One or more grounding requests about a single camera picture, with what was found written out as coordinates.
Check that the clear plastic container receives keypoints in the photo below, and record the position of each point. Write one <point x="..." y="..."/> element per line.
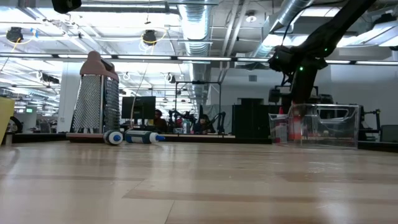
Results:
<point x="329" y="127"/>

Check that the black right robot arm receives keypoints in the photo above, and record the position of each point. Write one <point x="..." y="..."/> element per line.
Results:
<point x="329" y="34"/>

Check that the black background frame rig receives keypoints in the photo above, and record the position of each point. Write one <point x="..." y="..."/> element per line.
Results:
<point x="199" y="82"/>

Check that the person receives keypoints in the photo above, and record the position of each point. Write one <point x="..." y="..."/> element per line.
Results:
<point x="203" y="126"/>
<point x="160" y="123"/>

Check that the yellow plastic bin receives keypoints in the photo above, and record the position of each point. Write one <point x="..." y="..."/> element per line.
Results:
<point x="5" y="115"/>

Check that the red-capped ink bottle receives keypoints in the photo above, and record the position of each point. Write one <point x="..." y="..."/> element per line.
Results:
<point x="280" y="127"/>
<point x="296" y="126"/>

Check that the black background monitor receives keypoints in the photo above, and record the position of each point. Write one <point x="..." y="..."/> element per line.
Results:
<point x="140" y="107"/>

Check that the black background robot arm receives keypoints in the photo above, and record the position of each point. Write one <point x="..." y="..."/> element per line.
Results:
<point x="371" y="124"/>

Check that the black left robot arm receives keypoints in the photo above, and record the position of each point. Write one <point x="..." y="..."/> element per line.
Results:
<point x="66" y="5"/>

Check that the blue-capped ink bottle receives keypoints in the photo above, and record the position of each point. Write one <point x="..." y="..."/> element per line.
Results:
<point x="114" y="137"/>
<point x="140" y="137"/>

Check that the black cabinet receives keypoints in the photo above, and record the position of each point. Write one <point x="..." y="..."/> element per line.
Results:
<point x="250" y="119"/>

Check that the grey box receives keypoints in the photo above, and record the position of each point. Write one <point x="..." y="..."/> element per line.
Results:
<point x="389" y="133"/>

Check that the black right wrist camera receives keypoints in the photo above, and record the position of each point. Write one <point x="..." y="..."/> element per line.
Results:
<point x="275" y="96"/>

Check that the long ceiling light bar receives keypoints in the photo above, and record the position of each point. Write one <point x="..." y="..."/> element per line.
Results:
<point x="202" y="58"/>

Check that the black ceiling camera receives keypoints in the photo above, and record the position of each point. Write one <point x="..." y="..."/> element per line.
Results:
<point x="14" y="34"/>
<point x="149" y="36"/>

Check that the silver ceiling duct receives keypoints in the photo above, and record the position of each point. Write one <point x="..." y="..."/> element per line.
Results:
<point x="289" y="15"/>
<point x="196" y="28"/>

